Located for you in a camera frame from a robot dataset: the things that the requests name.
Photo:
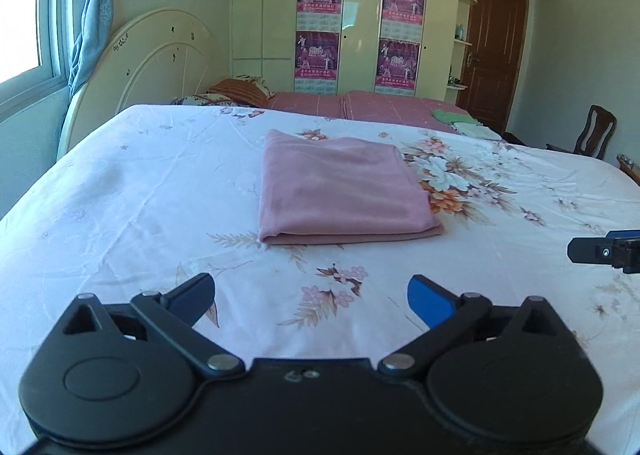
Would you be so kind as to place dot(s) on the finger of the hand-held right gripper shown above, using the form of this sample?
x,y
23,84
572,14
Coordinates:
x,y
590,251
625,234

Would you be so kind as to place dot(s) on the cream wardrobe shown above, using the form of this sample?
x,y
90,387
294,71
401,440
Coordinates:
x,y
360,10

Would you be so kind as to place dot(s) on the window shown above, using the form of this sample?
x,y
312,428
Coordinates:
x,y
25,10

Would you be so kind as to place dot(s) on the cream headboard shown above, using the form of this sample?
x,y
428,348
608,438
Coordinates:
x,y
150,60

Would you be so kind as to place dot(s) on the orange striped pillow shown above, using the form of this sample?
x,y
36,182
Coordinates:
x,y
242,91

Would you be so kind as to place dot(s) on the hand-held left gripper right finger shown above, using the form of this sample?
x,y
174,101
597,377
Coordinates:
x,y
427,297

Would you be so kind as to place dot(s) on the folded pale cloth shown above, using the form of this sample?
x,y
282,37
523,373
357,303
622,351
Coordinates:
x,y
475,131

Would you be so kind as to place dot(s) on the blue curtain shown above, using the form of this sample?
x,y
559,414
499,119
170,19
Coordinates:
x,y
92,25

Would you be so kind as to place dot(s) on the white floral bed sheet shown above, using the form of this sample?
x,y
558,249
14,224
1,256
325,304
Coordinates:
x,y
150,195

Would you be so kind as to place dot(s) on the dark wooden chair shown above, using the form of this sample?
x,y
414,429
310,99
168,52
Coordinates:
x,y
595,132

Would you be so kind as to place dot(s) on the pink bed sheet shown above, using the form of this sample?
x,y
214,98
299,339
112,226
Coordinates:
x,y
385,107

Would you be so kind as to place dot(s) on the wooden side furniture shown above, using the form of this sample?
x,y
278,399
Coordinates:
x,y
630,167

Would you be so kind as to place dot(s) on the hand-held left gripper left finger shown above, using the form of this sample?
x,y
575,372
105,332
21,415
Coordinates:
x,y
192,292

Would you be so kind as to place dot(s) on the dark wooden bed frame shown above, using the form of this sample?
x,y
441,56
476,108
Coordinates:
x,y
512,138

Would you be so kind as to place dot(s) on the pink shirt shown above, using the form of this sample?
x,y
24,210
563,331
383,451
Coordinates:
x,y
340,185

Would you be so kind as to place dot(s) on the floral pillow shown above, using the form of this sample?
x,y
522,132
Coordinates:
x,y
200,100

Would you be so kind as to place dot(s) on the brown wooden door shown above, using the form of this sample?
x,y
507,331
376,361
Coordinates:
x,y
495,50

